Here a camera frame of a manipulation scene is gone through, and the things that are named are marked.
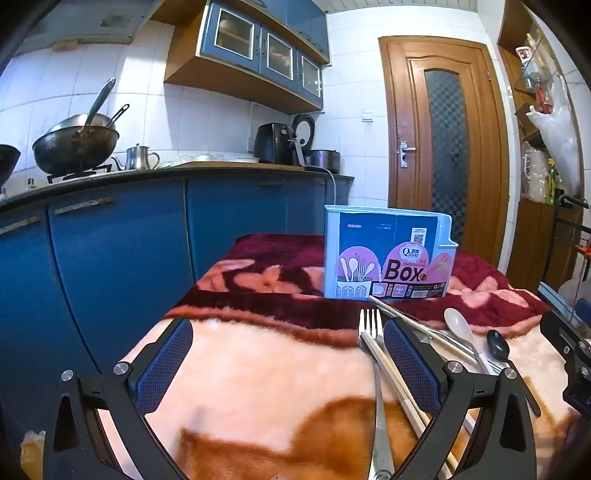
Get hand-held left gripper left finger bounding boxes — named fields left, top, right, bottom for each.
left=44, top=318, right=194, bottom=480

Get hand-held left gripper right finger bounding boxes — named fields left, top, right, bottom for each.
left=383, top=318, right=539, bottom=480

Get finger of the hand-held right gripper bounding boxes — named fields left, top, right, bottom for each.
left=539, top=311, right=591, bottom=365

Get white spoon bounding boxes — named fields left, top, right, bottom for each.
left=444, top=308, right=491, bottom=376

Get black spoon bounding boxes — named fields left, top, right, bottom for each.
left=486, top=329, right=542, bottom=417

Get steel fork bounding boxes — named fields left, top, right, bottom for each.
left=358, top=308, right=396, bottom=480

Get light blue utensil box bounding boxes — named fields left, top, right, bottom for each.
left=323, top=204, right=459, bottom=301

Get light blue board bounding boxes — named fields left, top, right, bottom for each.
left=537, top=282, right=577, bottom=319

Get red and pink plush blanket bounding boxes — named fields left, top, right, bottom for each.
left=97, top=233, right=585, bottom=480

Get wooden shelf unit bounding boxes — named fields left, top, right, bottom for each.
left=496, top=0, right=591, bottom=296

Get black metal rack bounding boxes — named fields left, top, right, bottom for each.
left=549, top=194, right=591, bottom=297

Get yellow oil bottle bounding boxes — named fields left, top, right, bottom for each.
left=547, top=159, right=562, bottom=206

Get brown plastic bag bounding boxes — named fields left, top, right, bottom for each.
left=18, top=429, right=48, bottom=480

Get clear plastic jug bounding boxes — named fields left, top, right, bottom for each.
left=520, top=141, right=550, bottom=202

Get white plastic bag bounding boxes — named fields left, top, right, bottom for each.
left=526, top=74, right=583, bottom=195

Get steel kettle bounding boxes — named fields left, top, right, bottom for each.
left=111, top=144, right=161, bottom=171

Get gas stove grate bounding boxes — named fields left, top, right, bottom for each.
left=46, top=164, right=114, bottom=184

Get wooden cutting board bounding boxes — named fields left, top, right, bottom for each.
left=157, top=161, right=306, bottom=172

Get wooden door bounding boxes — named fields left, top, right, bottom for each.
left=378, top=36, right=511, bottom=269

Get dark rice cooker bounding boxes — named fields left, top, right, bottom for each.
left=291, top=113, right=341, bottom=174

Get dark steel wok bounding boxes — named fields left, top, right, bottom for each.
left=32, top=114, right=121, bottom=175

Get black air fryer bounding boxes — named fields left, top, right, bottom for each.
left=253, top=123, right=296, bottom=165

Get small black wok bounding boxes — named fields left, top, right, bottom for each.
left=0, top=144, right=22, bottom=188

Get steel ladle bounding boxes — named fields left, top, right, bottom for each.
left=81, top=78, right=116, bottom=136

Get range hood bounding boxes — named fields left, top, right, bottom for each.
left=28, top=0, right=154, bottom=45

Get white power cable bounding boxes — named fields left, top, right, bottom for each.
left=305, top=165, right=338, bottom=206

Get red handled tools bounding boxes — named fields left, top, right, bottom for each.
left=533, top=78, right=555, bottom=114

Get black handled spatula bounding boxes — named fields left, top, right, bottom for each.
left=104, top=104, right=130, bottom=131

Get blue wall cabinet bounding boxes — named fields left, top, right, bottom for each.
left=164, top=0, right=331, bottom=116

